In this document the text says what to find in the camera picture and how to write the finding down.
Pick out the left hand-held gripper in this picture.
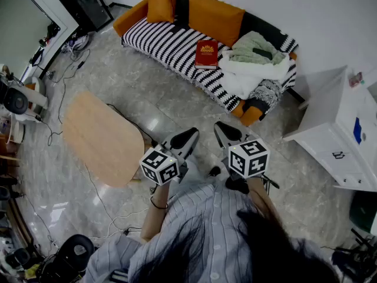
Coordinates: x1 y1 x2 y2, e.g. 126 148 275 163
139 127 200 186

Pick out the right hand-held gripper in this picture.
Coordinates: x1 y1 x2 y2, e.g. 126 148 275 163
214 121 271 179

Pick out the red book gold emblem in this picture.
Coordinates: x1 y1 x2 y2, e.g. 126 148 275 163
194 40 219 70

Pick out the orange sofa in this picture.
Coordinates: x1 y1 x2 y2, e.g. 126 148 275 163
113 0 299 127

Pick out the person's left forearm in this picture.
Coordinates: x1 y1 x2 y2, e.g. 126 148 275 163
140 183 171 243

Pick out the person's right forearm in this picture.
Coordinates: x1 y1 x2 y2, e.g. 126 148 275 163
247 176 284 226

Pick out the black screen device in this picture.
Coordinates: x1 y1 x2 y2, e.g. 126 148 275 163
225 177 250 195

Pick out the speckled grey knit cushion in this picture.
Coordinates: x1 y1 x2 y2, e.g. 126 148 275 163
244 80 283 120

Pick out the striped light blue shirt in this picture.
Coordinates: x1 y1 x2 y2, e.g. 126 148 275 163
84 183 342 283

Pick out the green knit blanket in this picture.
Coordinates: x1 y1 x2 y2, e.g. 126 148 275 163
229 30 291 66

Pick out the oval wooden coffee table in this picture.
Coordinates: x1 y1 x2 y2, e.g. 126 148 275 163
62 91 145 188

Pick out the black remote control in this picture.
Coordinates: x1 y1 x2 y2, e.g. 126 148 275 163
252 47 273 61

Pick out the white drawer cabinet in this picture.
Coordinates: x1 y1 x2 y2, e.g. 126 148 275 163
282 65 377 192

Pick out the large orange cushion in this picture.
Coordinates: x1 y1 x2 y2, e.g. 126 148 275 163
188 0 246 48

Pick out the blue paper sheet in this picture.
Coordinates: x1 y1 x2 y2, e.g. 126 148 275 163
353 117 363 145

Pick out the small pink packet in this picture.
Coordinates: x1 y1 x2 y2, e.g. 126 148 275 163
349 71 365 88

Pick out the small orange cushion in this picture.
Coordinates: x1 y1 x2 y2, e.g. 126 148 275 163
146 0 178 24

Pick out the black round stool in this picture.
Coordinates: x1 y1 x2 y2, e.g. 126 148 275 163
55 233 95 277

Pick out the white round stool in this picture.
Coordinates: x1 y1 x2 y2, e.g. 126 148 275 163
23 75 49 115

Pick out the dark green bin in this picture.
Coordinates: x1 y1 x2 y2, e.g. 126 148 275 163
349 190 377 235

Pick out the white bucket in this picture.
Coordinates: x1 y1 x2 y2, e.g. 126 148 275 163
5 121 26 144

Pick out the black round speaker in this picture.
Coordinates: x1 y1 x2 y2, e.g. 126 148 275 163
2 87 29 115

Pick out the white framed glass door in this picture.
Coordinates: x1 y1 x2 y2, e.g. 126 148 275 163
0 0 69 80

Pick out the black tripod stand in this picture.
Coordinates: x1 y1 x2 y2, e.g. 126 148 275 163
331 228 377 280

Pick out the black cable under table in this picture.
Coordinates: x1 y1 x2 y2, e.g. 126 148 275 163
106 103 159 147

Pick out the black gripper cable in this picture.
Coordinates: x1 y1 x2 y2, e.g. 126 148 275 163
261 174 280 190

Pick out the black hair tie wristband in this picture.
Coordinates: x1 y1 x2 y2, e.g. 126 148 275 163
150 196 169 210

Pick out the white floor cable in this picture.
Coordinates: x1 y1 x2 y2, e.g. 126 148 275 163
88 206 150 241

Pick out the long black floor cable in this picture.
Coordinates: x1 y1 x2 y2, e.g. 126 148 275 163
47 48 91 147

